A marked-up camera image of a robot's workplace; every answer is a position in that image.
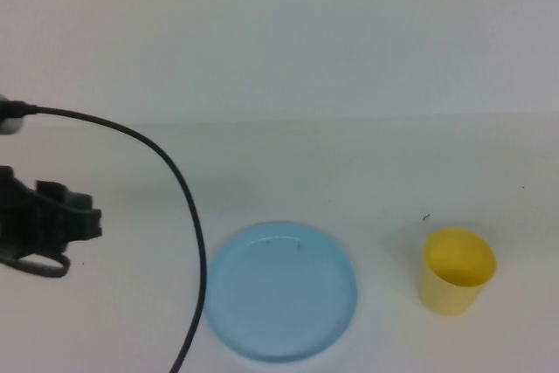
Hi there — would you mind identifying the yellow plastic cup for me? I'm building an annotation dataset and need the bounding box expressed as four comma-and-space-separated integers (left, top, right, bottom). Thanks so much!
421, 227, 498, 316

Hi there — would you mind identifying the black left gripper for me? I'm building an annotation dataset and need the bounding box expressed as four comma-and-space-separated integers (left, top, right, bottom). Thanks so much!
0, 165, 103, 261

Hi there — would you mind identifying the grey left gripper cable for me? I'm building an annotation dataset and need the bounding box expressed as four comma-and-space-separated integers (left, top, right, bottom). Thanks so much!
0, 253, 72, 280

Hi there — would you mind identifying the light blue plastic plate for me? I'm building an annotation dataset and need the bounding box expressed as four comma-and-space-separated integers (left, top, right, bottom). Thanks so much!
204, 221, 359, 364

